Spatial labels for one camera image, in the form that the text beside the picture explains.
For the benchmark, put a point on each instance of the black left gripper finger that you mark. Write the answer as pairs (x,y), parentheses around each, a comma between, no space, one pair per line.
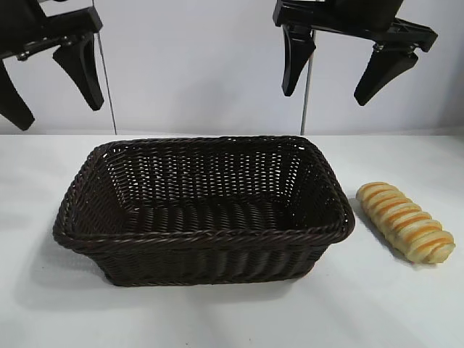
(12,98)
(81,69)

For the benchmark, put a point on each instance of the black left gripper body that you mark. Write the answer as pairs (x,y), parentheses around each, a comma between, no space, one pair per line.
(21,29)

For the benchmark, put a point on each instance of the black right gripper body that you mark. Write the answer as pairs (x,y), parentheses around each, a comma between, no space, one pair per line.
(337,16)

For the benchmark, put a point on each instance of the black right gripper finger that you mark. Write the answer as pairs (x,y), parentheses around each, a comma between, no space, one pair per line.
(388,72)
(295,54)

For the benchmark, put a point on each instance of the long striped bread loaf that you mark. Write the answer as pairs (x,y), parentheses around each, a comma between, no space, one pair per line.
(406,224)

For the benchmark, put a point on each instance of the dark brown wicker basket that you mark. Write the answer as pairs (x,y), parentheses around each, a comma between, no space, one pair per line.
(203,239)

